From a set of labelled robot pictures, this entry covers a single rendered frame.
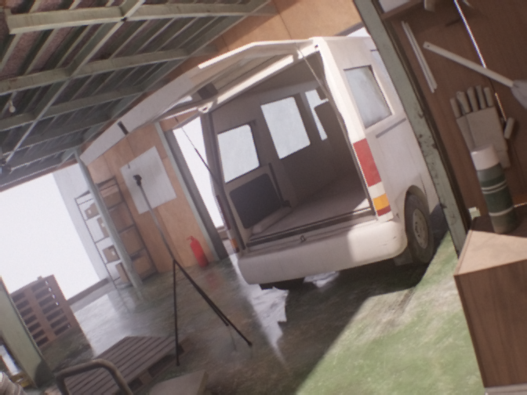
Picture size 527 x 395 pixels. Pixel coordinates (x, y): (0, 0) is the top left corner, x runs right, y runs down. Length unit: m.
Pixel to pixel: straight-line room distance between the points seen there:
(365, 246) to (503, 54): 2.03
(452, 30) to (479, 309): 0.68
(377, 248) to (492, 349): 1.95
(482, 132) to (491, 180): 0.17
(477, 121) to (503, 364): 0.60
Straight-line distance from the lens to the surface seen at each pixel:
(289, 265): 3.27
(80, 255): 10.64
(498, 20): 1.15
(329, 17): 4.97
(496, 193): 1.03
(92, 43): 3.99
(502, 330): 1.01
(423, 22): 1.17
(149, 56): 5.03
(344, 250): 2.99
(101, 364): 1.91
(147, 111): 2.25
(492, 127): 1.14
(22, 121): 5.18
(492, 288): 0.95
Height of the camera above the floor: 1.26
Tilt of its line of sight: 6 degrees down
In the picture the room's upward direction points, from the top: 24 degrees counter-clockwise
